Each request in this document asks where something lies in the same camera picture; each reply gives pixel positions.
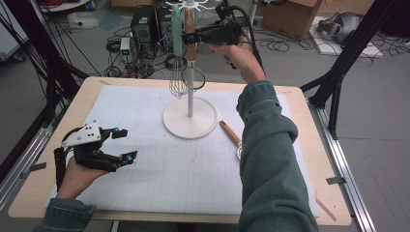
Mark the black bracket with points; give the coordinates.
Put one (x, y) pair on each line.
(335, 180)
(32, 169)

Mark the white round table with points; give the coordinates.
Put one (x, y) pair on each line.
(64, 7)

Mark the white grid mat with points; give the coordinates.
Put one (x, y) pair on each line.
(161, 180)

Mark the grey plastic device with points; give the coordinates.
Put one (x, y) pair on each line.
(341, 25)

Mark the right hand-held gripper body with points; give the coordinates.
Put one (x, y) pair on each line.
(222, 34)

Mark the white rolling stand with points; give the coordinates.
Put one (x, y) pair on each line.
(255, 8)

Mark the black computer tower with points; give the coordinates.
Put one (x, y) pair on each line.
(143, 29)
(164, 25)

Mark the black metal frame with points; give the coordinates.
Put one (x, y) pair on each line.
(354, 42)
(53, 64)

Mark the white utensil rack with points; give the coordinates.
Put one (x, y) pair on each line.
(190, 119)

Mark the white foam board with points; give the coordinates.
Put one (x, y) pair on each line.
(370, 50)

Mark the cardboard box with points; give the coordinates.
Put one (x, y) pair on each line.
(290, 16)

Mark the person's right hand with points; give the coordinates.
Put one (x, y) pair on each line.
(248, 61)

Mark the aluminium rail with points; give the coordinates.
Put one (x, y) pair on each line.
(341, 167)
(19, 170)

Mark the blue sheet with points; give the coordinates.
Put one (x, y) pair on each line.
(109, 20)

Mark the clear plastic bag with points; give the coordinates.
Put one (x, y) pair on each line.
(82, 20)

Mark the person's left hand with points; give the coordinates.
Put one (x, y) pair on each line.
(75, 180)

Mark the wooden table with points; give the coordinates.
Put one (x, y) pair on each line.
(322, 180)

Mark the white power supply box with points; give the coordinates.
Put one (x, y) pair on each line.
(125, 45)

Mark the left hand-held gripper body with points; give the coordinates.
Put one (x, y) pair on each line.
(84, 135)

